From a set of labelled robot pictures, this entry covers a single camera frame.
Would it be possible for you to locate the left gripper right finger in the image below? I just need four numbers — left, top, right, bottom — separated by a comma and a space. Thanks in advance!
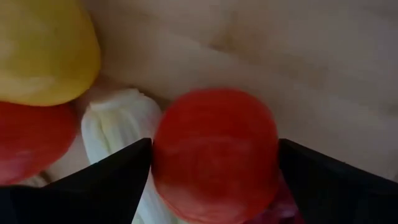
278, 138, 398, 224

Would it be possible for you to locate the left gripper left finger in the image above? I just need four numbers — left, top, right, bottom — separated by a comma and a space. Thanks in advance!
0, 138, 153, 224

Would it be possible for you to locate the red orange tomato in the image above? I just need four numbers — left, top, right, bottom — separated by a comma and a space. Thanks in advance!
151, 88, 280, 224

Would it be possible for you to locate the orange red peach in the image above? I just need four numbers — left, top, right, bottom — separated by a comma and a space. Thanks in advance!
0, 101, 78, 187

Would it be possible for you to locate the yellow lemon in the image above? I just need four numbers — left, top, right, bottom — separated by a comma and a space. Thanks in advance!
0, 0, 102, 107

